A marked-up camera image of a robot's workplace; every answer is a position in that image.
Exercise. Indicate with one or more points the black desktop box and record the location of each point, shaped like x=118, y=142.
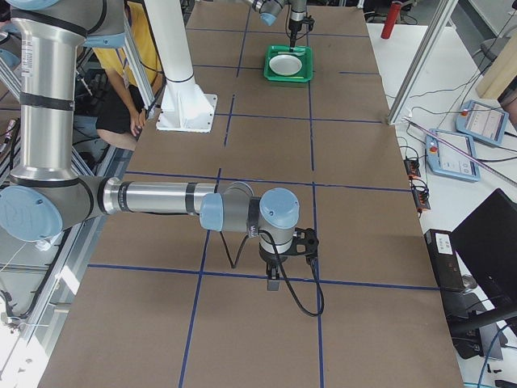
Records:
x=445, y=264

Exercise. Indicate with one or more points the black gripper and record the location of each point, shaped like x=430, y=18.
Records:
x=293, y=27
x=270, y=258

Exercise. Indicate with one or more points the far blue teach pendant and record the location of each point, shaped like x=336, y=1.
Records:
x=482, y=122

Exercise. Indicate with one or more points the white round plate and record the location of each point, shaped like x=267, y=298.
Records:
x=285, y=64

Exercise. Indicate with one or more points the black camera mount wrist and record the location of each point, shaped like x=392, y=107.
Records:
x=305, y=242

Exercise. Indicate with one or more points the black computer monitor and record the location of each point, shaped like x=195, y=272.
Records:
x=486, y=243

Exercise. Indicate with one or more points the green plastic tray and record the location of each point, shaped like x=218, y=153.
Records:
x=304, y=53

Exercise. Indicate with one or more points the near blue teach pendant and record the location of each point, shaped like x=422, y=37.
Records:
x=445, y=161

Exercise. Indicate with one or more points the red cylinder bottle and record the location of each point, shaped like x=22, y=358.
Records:
x=391, y=19

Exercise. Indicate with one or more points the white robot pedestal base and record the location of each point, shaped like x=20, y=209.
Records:
x=184, y=106

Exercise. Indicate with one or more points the aluminium frame post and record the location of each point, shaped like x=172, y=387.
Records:
x=433, y=32

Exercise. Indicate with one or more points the person in yellow shirt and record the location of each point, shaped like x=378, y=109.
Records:
x=122, y=115

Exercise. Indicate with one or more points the blue teach pendant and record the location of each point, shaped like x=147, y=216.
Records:
x=445, y=161
x=482, y=122

